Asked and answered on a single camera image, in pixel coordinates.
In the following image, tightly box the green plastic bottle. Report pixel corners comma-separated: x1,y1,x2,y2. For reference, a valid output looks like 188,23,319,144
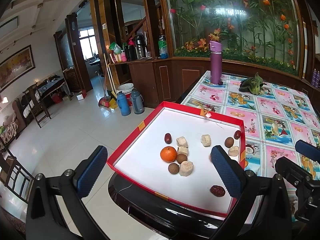
158,34,169,59

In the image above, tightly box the purple thermos bottle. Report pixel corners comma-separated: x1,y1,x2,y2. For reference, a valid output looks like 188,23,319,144
209,41,222,85

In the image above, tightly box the blue thermos flask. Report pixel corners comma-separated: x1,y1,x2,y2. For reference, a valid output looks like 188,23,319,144
117,92,131,116

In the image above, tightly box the red jujube top right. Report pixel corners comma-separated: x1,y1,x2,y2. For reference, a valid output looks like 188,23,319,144
234,130,241,140

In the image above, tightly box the orange tangerine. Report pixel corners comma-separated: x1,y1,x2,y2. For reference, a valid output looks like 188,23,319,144
160,146,177,163

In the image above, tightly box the red jujube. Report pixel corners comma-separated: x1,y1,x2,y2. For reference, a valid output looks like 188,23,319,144
164,133,172,144
234,130,241,140

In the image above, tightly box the colourful fruit print tablecloth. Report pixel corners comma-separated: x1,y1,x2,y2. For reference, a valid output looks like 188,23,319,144
180,70,320,225

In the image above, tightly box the grey thermos flask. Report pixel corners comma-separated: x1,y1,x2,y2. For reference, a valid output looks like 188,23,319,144
130,88,145,114

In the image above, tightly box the red box with white inside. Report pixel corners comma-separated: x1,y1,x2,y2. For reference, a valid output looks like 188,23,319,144
107,102,246,217

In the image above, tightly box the brown longan top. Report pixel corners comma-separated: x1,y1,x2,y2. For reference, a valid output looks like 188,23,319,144
225,137,234,148

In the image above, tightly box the red broom and dustpan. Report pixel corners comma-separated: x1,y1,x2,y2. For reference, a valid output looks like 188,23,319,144
98,54,118,110

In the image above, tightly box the wooden partition cabinet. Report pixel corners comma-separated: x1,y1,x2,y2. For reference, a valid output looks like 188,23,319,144
90,0,319,105

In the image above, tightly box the red jujube top left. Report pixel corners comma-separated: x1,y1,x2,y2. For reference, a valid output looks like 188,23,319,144
164,133,172,144

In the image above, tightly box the red jujube date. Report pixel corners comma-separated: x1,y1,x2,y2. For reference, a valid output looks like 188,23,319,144
210,185,226,197

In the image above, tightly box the framed wall painting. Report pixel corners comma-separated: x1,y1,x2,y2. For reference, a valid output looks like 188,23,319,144
0,45,35,91

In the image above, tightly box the black kettle flask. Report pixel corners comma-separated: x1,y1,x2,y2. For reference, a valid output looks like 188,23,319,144
134,34,146,59

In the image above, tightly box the floral glass screen panel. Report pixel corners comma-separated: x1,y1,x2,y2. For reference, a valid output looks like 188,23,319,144
167,0,299,75

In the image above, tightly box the white plastic bucket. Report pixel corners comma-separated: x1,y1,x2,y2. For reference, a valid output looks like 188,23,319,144
117,83,134,106

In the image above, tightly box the brown longan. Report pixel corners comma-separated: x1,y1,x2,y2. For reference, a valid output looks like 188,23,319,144
225,137,234,148
168,163,180,174

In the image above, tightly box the green leafy vegetable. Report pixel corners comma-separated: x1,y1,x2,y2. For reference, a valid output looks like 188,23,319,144
239,72,264,95

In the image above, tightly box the dark wooden chair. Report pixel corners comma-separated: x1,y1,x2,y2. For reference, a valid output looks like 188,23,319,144
23,83,51,128

